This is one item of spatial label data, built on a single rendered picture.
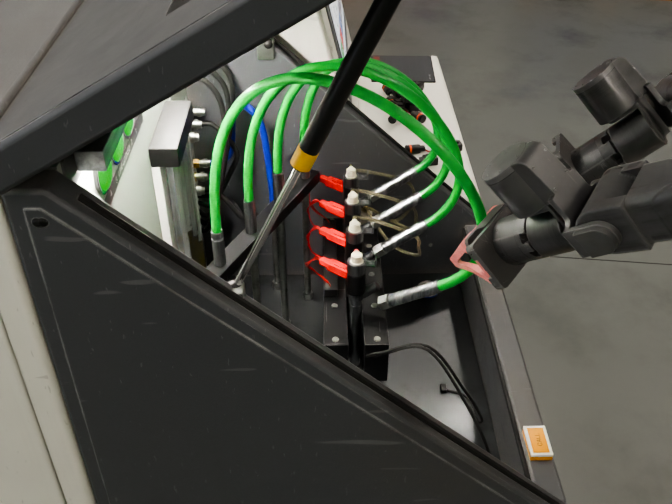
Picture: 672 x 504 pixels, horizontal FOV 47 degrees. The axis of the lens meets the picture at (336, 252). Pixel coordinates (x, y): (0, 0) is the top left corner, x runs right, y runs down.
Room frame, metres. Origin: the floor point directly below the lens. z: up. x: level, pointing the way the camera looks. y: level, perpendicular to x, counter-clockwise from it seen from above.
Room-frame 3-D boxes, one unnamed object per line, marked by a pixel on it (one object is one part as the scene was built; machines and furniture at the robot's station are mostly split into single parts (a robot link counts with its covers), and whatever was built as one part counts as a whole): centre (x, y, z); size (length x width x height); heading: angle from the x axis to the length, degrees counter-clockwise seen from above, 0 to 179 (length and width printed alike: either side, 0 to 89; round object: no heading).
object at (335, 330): (1.02, -0.03, 0.91); 0.34 x 0.10 x 0.15; 1
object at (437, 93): (1.60, -0.17, 0.97); 0.70 x 0.22 x 0.03; 1
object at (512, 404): (0.90, -0.27, 0.87); 0.62 x 0.04 x 0.16; 1
